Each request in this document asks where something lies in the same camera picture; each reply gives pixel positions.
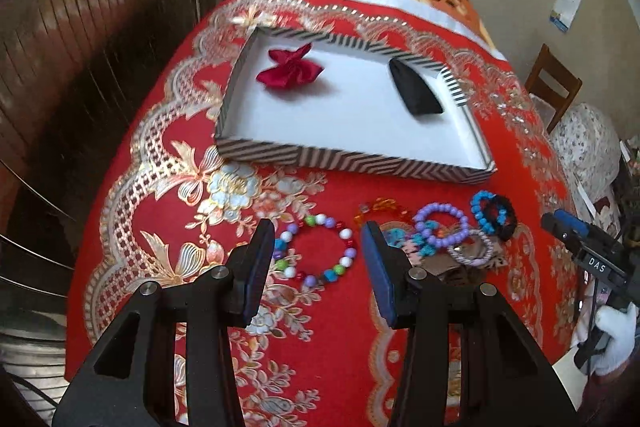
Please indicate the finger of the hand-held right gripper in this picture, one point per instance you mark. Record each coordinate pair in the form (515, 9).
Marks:
(552, 224)
(572, 222)

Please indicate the floral seat cushion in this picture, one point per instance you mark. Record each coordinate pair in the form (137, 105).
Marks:
(587, 147)

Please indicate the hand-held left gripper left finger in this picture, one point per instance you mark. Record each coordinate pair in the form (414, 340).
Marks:
(257, 274)

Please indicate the grey metal container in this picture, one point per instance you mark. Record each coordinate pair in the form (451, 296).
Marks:
(30, 362)

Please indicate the red gold floral tablecloth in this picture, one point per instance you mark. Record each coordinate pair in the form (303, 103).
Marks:
(320, 347)

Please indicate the red fabric bow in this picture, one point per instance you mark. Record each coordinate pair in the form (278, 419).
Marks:
(290, 69)

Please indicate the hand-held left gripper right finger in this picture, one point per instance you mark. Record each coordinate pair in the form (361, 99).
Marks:
(380, 277)

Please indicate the black cloth pouch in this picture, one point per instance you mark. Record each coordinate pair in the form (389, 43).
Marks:
(417, 89)

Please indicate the striped cardboard box tray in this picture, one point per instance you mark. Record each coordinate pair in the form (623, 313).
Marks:
(350, 117)

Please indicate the wooden chair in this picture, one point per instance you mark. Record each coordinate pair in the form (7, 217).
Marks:
(550, 77)

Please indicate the person's right hand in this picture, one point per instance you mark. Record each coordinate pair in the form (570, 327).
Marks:
(617, 337)

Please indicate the leopard print hair bow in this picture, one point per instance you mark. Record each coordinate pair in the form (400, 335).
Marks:
(492, 259)

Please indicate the black scrunchie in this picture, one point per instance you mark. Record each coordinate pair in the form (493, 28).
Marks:
(507, 219)

